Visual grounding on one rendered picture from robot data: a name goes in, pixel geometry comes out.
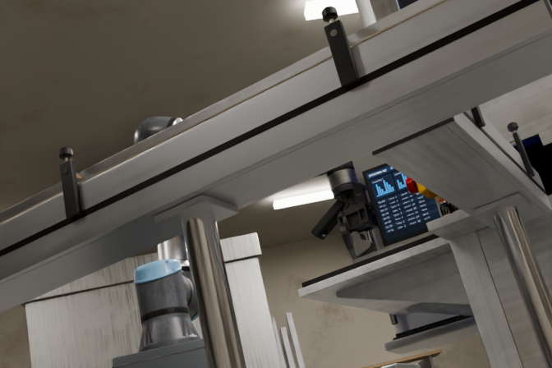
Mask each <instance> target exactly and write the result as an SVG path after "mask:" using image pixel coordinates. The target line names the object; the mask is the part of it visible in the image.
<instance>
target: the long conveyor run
mask: <svg viewBox="0 0 552 368"><path fill-rule="evenodd" d="M321 15H322V18H323V21H326V22H328V23H329V25H327V26H325V27H324V31H325V33H326V37H327V40H328V42H329V46H328V47H326V48H323V49H321V50H320V51H318V52H316V53H313V54H311V55H310V56H308V57H306V58H304V59H302V60H301V61H299V62H296V63H294V64H292V65H291V66H289V67H286V68H284V69H282V70H281V71H278V72H276V73H274V74H273V75H271V76H268V77H266V78H264V79H263V80H260V81H258V82H257V83H255V84H253V85H251V86H249V87H247V88H245V89H244V90H241V91H239V92H237V93H235V94H233V95H231V96H229V97H227V98H226V99H223V100H221V101H219V102H217V103H215V104H213V105H211V106H209V107H208V108H206V109H204V110H202V111H200V112H198V113H196V114H194V115H192V116H190V117H188V118H186V119H184V120H182V121H180V122H178V123H176V124H174V125H172V126H170V127H168V128H166V129H164V130H162V131H160V132H159V133H157V134H155V135H153V136H151V137H149V138H147V139H145V140H143V141H141V142H139V143H137V144H135V145H133V146H131V147H129V148H127V149H125V150H123V151H121V152H119V153H117V154H115V155H113V156H111V157H110V158H108V159H105V160H104V161H102V162H100V163H97V164H95V165H94V166H92V167H90V168H87V169H86V170H84V171H82V172H77V171H76V166H75V161H74V160H71V159H70V158H71V157H72V156H73V153H72V149H71V148H69V147H62V148H61V149H60V150H59V151H58V153H59V158H60V159H63V160H64V163H62V164H60V172H61V179H62V182H60V183H58V184H57V185H55V186H52V187H50V188H48V189H47V190H45V191H42V192H40V193H39V194H37V195H34V196H32V197H30V198H29V199H27V200H24V201H22V202H21V203H19V204H17V205H14V206H13V207H11V208H10V209H7V210H5V211H3V212H1V213H0V313H2V312H4V311H7V310H9V309H11V308H13V307H15V306H18V305H20V304H22V303H24V302H27V301H29V300H32V299H34V298H36V297H39V296H41V295H43V294H45V293H47V292H51V291H52V290H54V289H57V288H59V287H61V286H64V285H66V284H68V283H71V282H73V281H76V280H77V279H79V278H83V277H84V276H86V275H89V274H92V273H94V272H96V271H98V270H101V269H103V268H106V267H108V266H109V265H113V264H115V263H117V262H119V261H121V260H124V259H126V258H128V257H131V256H133V255H135V254H138V253H140V252H142V251H145V250H147V249H149V248H151V247H153V246H157V245H158V244H160V243H163V242H165V241H168V240H170V239H172V238H174V237H177V236H179V235H182V234H183V231H181V230H178V229H175V228H169V227H166V226H163V225H159V224H156V223H155V222H154V216H155V215H158V214H161V213H162V212H165V211H167V210H169V209H171V208H174V207H176V206H178V205H180V204H183V203H185V202H187V201H188V200H192V199H194V198H196V197H197V196H201V195H207V196H210V197H213V198H215V199H218V200H222V201H225V202H228V203H230V204H233V205H236V206H237V207H238V209H242V208H244V207H246V206H248V205H251V204H253V203H255V202H257V201H259V200H263V199H264V198H267V197H269V196H271V195H274V194H276V193H278V192H280V191H283V190H286V189H288V188H289V187H292V186H295V185H296V184H299V183H301V182H304V181H306V180H308V179H311V178H313V177H316V176H318V175H320V174H321V173H325V172H327V171H329V170H331V169H333V168H336V167H338V166H341V165H343V164H345V163H348V162H350V161H352V160H354V159H357V158H360V157H361V156H363V155H366V154H368V153H370V152H373V151H375V150H378V149H380V148H382V147H385V146H386V145H389V144H392V143H393V142H395V141H398V140H401V139H403V138H405V137H407V136H410V135H412V134H414V133H417V132H418V131H422V130H424V129H426V128H428V127H431V126H433V125H435V124H437V123H439V122H442V121H444V120H447V119H449V118H451V117H454V116H456V115H458V114H460V113H463V112H466V111H467V110H469V109H472V108H474V107H477V106H479V105H481V104H484V103H486V102H488V101H491V100H492V99H496V98H498V97H499V96H502V95H504V94H507V93H509V92H511V91H513V90H516V89H518V88H521V87H523V86H524V85H528V84H530V83H532V82H534V81H537V80H539V79H541V78H543V77H546V76H548V75H551V74H552V6H551V4H550V1H549V0H418V1H416V2H414V3H412V4H410V5H408V6H406V7H404V8H403V9H401V10H399V11H396V12H395V13H393V14H391V15H389V16H386V17H385V18H383V19H381V20H379V21H376V22H375V23H373V24H371V25H368V26H367V27H365V28H363V29H361V30H358V31H357V32H356V33H354V34H351V35H349V36H348V37H347V36H346V33H345V30H344V27H343V23H342V22H341V21H340V20H337V21H335V20H336V19H337V18H338V12H337V9H336V7H331V6H329V7H325V8H324V10H323V11H322V12H321ZM69 159H70V160H69Z"/></svg>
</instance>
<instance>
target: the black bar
mask: <svg viewBox="0 0 552 368"><path fill-rule="evenodd" d="M436 238H439V236H437V235H435V234H432V235H429V236H428V237H423V238H421V239H419V240H416V241H413V242H410V243H407V244H406V245H403V246H400V247H397V248H394V249H392V250H390V251H386V252H384V253H381V254H378V255H375V256H372V257H370V258H368V259H365V260H362V261H359V262H357V263H355V264H350V265H349V266H346V267H343V268H341V269H337V270H335V271H333V272H330V273H328V274H324V275H322V276H319V277H317V278H313V279H311V280H308V281H306V282H304V283H302V284H301V285H302V288H304V287H307V286H310V285H311V284H314V283H318V282H320V281H323V280H325V279H327V278H332V277H333V276H336V275H339V274H342V273H345V272H347V271H349V270H352V269H356V268H358V267H361V266H363V265H367V264H369V263H372V262H374V261H377V260H380V259H383V258H385V257H387V256H390V255H394V254H396V253H399V252H401V251H405V250H407V249H410V248H412V247H414V246H418V245H420V244H423V243H426V242H429V241H432V240H434V239H436Z"/></svg>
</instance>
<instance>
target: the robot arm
mask: <svg viewBox="0 0 552 368"><path fill-rule="evenodd" d="M180 121H182V119H181V118H177V117H150V118H148V119H145V120H144V121H143V122H142V123H141V124H140V125H139V126H138V127H137V128H136V132H135V136H134V142H135V144H137V143H139V142H141V141H143V140H145V139H147V138H149V137H151V136H153V135H155V134H157V133H159V132H160V131H162V130H164V129H166V128H168V127H170V126H172V125H174V124H176V123H178V122H180ZM325 174H327V177H328V180H329V186H330V189H331V191H332V192H333V197H334V199H336V200H337V201H336V202H335V203H334V204H333V206H332V207H331V208H330V209H329V210H328V211H327V213H326V214H325V215H324V216H323V217H322V219H321V220H320V221H319V222H318V223H317V224H316V225H315V226H314V227H313V228H312V230H311V233H312V234H313V235H314V236H315V237H318V238H319V239H321V240H324V239H325V238H326V237H327V236H328V234H329V233H330V232H331V231H332V230H333V229H334V227H335V226H336V225H337V224H338V225H339V227H340V231H341V234H342V237H343V240H344V242H345V245H346V247H347V249H348V251H349V253H350V255H351V257H352V259H353V260H354V259H356V258H359V257H362V256H364V255H368V254H370V253H372V252H374V251H375V250H376V247H377V246H376V244H375V243H374V242H370V241H368V240H366V236H365V235H364V234H360V232H364V231H365V232H369V231H370V230H373V228H376V227H378V226H379V225H380V224H379V221H378V218H377V215H376V212H375V207H373V205H372V203H370V202H368V199H367V196H366V191H367V189H366V185H363V184H362V183H358V180H357V175H356V171H355V168H354V166H353V162H352V161H350V162H348V163H345V164H343V165H341V166H338V167H336V168H333V169H331V170H329V171H327V172H324V173H321V174H320V175H318V176H322V175H325ZM318 176H316V177H318ZM369 207H370V208H369ZM158 254H159V260H157V261H154V262H150V263H148V264H143V265H142V266H140V267H138V268H137V269H136V270H135V272H134V279H135V281H134V284H135V285H136V295H137V301H138V306H139V312H140V321H141V326H142V331H141V336H140V346H139V352H143V351H148V350H152V349H155V348H160V347H166V346H171V345H174V344H179V343H185V342H190V341H193V340H197V339H201V338H200V335H199V334H198V333H197V331H196V328H195V326H194V325H193V324H192V321H193V320H195V319H196V318H197V317H198V316H199V315H198V310H197V305H196V298H195V293H194V288H193V284H192V279H191V271H190V267H189V262H188V258H187V253H186V245H185V241H184V236H183V234H182V235H179V236H177V237H174V238H172V239H170V240H168V241H165V242H163V243H160V244H158Z"/></svg>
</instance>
